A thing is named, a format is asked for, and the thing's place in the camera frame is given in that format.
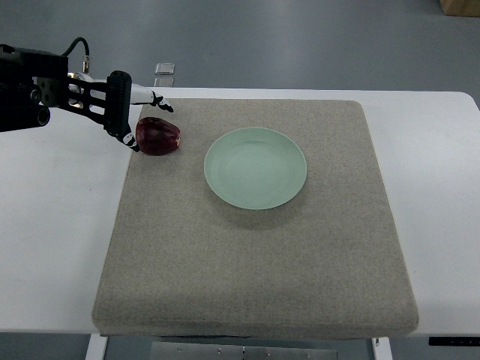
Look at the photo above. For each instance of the black table control panel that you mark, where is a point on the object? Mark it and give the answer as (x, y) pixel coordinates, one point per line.
(454, 341)

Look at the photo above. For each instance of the white table leg left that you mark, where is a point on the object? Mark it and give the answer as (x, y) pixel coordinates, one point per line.
(96, 348)

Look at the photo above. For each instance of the clear floor socket cover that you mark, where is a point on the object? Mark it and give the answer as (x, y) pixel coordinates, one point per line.
(164, 74)

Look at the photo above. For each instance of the white table leg right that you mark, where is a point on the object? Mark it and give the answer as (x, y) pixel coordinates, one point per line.
(382, 348)

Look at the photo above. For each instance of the pale green round plate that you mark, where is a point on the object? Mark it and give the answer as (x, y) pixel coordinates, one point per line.
(255, 168)

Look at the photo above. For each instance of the grey fabric cushion mat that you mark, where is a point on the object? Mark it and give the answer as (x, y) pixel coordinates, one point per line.
(327, 264)

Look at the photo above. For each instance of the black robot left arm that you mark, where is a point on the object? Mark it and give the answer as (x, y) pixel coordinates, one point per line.
(33, 82)

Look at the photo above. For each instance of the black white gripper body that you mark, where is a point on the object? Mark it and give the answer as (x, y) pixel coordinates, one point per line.
(74, 92)

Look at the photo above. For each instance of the grey metal base plate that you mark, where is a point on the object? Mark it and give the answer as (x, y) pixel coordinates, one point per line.
(171, 351)

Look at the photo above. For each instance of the white table leg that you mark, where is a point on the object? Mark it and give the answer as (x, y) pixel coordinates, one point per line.
(382, 348)
(96, 348)

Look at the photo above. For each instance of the dark red apple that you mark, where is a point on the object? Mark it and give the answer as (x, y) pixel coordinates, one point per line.
(156, 136)

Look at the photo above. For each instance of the cardboard box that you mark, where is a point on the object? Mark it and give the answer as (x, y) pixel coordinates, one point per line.
(460, 8)

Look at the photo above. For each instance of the white black-tipped far finger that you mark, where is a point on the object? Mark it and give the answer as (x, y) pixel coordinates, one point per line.
(141, 95)

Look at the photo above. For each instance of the black ribbed near finger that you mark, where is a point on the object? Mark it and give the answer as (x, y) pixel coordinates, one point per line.
(118, 96)

